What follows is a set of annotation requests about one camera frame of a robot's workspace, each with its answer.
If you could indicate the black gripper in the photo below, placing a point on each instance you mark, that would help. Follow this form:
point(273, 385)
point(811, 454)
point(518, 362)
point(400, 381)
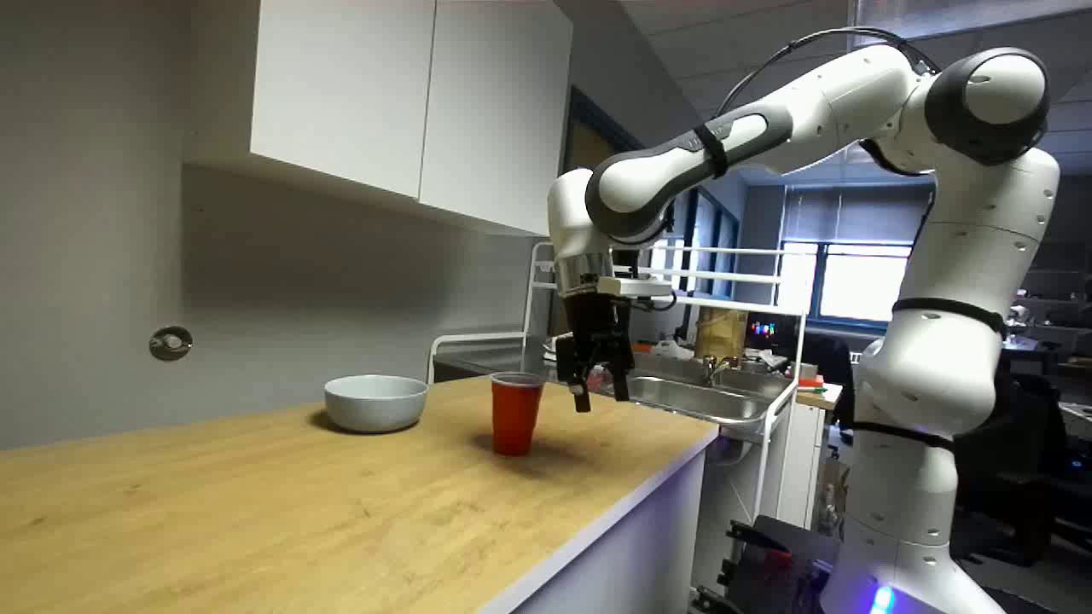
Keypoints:
point(595, 334)

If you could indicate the red plastic cup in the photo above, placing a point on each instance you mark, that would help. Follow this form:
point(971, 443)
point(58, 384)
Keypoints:
point(512, 415)

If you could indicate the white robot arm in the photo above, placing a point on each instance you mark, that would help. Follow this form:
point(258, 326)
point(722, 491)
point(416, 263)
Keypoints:
point(975, 130)

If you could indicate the grey ceramic bowl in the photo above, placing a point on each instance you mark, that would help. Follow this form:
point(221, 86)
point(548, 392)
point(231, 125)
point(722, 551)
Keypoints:
point(373, 403)

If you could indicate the yellow bag on sink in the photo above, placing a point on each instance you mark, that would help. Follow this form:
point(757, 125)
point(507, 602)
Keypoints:
point(722, 334)

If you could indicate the stainless steel sink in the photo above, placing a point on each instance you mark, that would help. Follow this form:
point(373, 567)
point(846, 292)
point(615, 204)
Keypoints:
point(716, 400)

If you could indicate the white metal sink rack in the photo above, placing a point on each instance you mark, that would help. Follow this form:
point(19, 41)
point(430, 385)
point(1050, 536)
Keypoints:
point(698, 282)

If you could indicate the white counter base cabinet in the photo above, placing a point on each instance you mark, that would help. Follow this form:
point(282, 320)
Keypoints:
point(630, 559)

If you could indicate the white wall cabinet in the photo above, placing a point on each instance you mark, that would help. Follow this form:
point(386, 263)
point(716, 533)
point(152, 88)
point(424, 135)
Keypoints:
point(439, 104)

